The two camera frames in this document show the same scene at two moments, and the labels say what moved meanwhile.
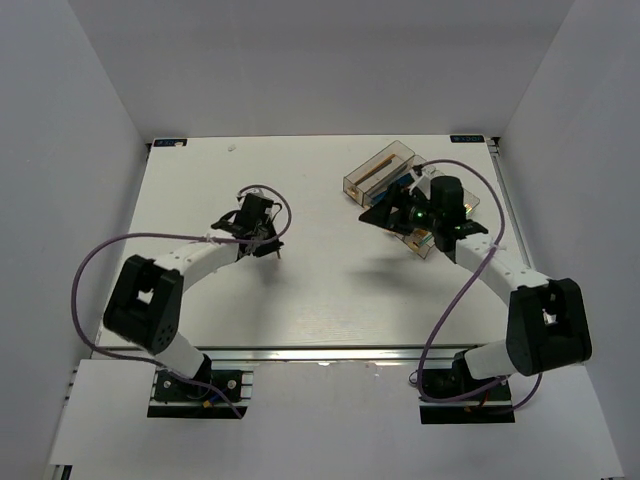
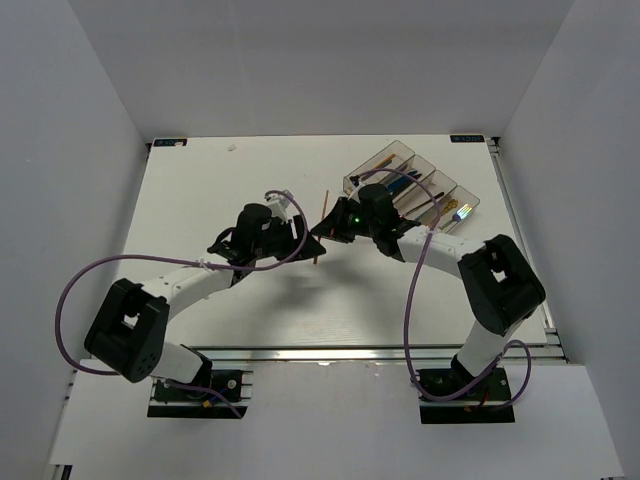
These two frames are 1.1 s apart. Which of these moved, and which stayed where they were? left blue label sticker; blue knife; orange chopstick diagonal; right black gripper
Moved: right black gripper
Stayed: blue knife; orange chopstick diagonal; left blue label sticker
